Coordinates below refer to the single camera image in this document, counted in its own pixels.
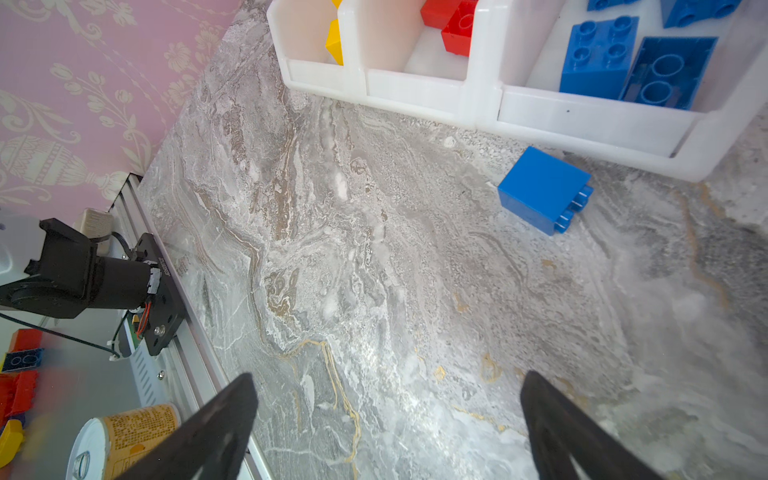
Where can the long red lego brick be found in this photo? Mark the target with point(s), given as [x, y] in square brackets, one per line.
[457, 33]

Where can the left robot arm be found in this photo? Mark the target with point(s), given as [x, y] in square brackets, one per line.
[51, 269]

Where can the toy bricks outside cell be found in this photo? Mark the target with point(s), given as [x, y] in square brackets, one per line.
[19, 376]

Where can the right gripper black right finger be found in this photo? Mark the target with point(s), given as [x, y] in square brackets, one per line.
[562, 437]

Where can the aluminium front rail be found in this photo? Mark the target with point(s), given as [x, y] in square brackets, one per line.
[187, 372]

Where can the yellow lego brick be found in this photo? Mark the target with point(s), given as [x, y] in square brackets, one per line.
[333, 42]

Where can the white left bin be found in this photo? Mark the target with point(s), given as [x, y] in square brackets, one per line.
[299, 30]

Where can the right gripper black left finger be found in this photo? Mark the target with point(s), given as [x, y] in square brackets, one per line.
[209, 445]

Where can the tan paper cup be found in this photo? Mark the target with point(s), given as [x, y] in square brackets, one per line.
[106, 447]

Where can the grey metal box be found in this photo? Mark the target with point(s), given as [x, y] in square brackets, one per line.
[95, 224]

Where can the blue lego brick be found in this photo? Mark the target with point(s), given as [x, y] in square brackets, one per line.
[599, 57]
[667, 71]
[683, 13]
[545, 191]

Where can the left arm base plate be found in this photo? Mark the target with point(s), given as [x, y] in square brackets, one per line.
[166, 305]

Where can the white right bin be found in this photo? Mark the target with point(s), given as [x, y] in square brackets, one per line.
[523, 46]

